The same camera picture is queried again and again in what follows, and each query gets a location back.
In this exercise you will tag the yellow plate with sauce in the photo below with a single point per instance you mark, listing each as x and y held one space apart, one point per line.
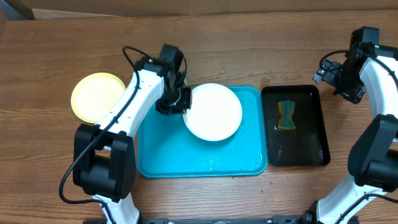
95 95

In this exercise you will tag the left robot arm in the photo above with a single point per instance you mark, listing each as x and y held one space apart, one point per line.
104 162

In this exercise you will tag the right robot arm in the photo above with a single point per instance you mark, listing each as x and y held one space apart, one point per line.
370 68

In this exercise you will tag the green yellow sponge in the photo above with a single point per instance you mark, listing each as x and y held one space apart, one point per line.
286 112

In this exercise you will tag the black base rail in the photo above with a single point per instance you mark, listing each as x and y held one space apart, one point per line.
280 219

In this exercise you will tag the teal plastic tray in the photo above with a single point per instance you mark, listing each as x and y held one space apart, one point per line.
167 149

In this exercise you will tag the black plastic tray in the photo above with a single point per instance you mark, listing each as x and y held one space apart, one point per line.
307 144

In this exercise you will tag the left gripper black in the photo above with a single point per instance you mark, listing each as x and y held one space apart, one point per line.
163 109

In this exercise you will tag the white plate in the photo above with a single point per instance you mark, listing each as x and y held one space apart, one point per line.
215 113

